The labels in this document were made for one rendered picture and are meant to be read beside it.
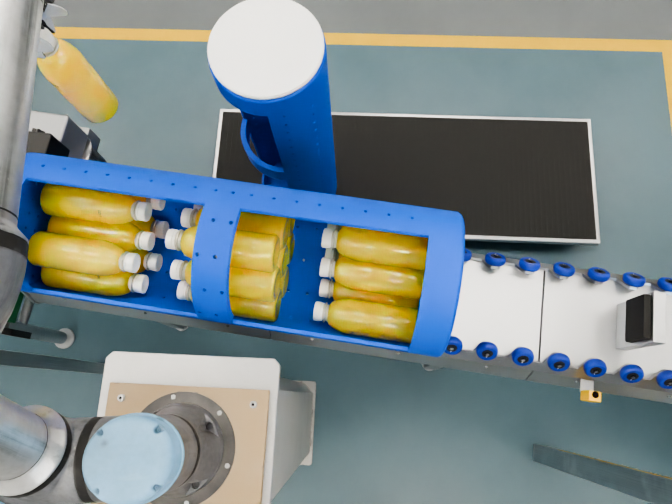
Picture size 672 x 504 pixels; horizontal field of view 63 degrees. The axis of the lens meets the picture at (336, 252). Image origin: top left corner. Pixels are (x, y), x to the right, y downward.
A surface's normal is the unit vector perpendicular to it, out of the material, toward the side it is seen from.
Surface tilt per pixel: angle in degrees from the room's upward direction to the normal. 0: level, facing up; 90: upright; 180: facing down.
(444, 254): 7
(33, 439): 89
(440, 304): 27
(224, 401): 1
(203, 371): 0
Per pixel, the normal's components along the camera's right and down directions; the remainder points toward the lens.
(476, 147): -0.03, -0.25
